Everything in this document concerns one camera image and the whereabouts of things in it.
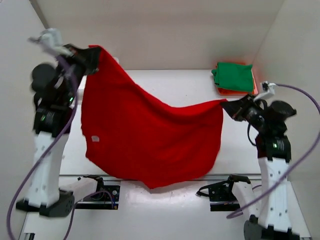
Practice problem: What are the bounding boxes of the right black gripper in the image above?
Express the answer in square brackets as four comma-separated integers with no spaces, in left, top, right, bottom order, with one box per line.
[220,93,269,132]

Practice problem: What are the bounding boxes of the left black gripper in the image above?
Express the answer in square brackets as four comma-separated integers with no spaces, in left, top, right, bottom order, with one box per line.
[59,34,105,94]

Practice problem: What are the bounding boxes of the red t-shirt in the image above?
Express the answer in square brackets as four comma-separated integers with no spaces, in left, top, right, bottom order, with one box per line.
[81,45,224,189]

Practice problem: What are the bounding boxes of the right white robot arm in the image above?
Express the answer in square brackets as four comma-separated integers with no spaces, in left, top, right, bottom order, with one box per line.
[221,94,301,240]

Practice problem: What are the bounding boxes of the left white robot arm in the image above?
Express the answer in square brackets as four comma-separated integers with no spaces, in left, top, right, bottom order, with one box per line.
[15,44,105,218]

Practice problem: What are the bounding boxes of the folded orange t-shirt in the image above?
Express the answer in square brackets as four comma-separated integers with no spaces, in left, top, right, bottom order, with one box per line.
[216,59,259,97]

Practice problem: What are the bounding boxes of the folded green t-shirt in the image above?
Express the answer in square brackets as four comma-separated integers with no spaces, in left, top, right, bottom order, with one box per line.
[211,62,254,93]

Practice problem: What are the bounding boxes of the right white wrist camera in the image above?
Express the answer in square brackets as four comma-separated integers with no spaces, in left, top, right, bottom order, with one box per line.
[253,81,277,102]

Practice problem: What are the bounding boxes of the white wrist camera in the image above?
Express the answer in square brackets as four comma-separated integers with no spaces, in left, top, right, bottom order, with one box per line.
[28,28,73,57]
[253,81,277,102]

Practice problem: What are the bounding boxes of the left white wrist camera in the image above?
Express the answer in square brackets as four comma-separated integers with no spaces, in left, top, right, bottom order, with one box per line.
[28,28,73,57]

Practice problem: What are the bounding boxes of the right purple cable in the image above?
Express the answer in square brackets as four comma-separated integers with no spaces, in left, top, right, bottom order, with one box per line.
[226,84,320,220]

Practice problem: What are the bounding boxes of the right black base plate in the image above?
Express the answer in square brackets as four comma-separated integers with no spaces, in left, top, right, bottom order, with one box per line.
[196,180,240,212]

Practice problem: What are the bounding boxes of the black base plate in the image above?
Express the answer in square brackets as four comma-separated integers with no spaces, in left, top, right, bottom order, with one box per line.
[75,180,121,210]
[196,180,240,212]

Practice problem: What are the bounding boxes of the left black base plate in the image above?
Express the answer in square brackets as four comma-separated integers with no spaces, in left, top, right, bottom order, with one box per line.
[75,180,121,210]

